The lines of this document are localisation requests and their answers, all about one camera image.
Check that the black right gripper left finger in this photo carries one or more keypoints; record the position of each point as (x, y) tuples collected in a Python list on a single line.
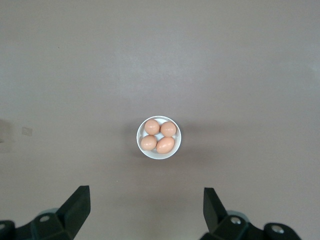
[(62, 225)]

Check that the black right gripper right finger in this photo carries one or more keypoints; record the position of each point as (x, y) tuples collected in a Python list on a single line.
[(225, 227)]

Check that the brown egg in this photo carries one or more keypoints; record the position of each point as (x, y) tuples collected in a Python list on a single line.
[(165, 145), (168, 129), (152, 127), (148, 142)]

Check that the white round bowl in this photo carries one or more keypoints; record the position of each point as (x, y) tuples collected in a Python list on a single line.
[(160, 155)]

